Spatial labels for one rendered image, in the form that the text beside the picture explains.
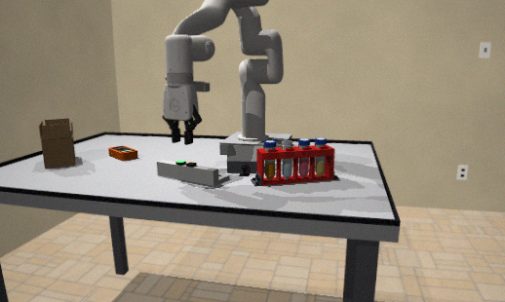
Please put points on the brown cardboard box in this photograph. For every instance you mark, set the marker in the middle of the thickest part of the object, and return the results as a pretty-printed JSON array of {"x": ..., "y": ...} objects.
[{"x": 57, "y": 143}]

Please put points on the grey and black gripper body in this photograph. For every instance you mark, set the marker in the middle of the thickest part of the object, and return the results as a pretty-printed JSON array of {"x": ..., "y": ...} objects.
[{"x": 179, "y": 99}]

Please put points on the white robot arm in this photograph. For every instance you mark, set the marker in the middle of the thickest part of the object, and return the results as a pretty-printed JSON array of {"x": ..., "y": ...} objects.
[{"x": 182, "y": 47}]

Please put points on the blue screw cap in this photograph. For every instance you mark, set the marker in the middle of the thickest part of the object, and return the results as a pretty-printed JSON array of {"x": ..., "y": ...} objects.
[
  {"x": 320, "y": 140},
  {"x": 304, "y": 141},
  {"x": 269, "y": 143}
]

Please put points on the red tube rack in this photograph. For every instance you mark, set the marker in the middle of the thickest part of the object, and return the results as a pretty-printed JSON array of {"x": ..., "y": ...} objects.
[{"x": 295, "y": 153}]

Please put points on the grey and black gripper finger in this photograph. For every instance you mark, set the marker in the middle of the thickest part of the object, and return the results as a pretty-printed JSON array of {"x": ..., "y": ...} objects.
[
  {"x": 188, "y": 134},
  {"x": 175, "y": 130}
]

